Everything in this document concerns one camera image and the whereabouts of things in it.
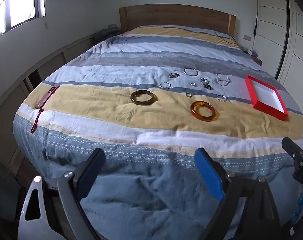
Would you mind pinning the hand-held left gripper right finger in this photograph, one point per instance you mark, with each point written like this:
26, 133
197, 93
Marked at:
209, 175

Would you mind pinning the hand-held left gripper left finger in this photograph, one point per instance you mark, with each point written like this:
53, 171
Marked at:
89, 175

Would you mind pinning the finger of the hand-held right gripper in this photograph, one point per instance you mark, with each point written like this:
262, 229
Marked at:
292, 148

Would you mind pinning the amber bangle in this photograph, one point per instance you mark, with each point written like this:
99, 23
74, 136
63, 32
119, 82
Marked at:
204, 118

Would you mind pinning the red shallow box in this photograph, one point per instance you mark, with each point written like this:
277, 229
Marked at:
266, 93

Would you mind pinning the dark brown bangle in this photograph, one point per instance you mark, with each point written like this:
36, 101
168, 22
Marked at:
141, 103

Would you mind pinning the wooden nightstand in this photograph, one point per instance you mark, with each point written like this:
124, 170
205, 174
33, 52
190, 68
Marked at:
257, 61

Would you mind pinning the silver charm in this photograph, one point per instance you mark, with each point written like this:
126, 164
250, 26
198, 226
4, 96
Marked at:
173, 75

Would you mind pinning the white wardrobe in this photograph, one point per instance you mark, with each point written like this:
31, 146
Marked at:
271, 17

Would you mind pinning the grey cloth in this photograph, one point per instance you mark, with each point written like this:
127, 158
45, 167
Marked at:
106, 33

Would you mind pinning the wooden headboard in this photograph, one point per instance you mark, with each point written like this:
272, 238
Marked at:
176, 15

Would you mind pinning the window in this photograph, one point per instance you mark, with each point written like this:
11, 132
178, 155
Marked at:
19, 15

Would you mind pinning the wall switch plate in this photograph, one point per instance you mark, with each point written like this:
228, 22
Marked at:
247, 37

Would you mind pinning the wall socket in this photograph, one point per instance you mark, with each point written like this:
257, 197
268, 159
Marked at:
112, 26

